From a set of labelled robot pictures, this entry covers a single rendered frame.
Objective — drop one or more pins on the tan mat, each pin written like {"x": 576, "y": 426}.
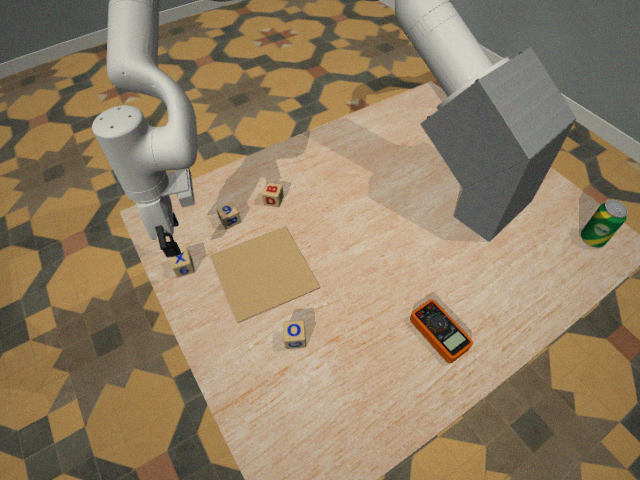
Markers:
{"x": 263, "y": 273}

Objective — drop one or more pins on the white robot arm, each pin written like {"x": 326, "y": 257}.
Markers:
{"x": 140, "y": 154}

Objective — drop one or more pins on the green drink can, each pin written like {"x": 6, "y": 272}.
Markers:
{"x": 608, "y": 218}

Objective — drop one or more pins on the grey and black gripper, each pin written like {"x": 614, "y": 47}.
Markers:
{"x": 157, "y": 214}

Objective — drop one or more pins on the orange digital multimeter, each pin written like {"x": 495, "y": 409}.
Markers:
{"x": 441, "y": 331}

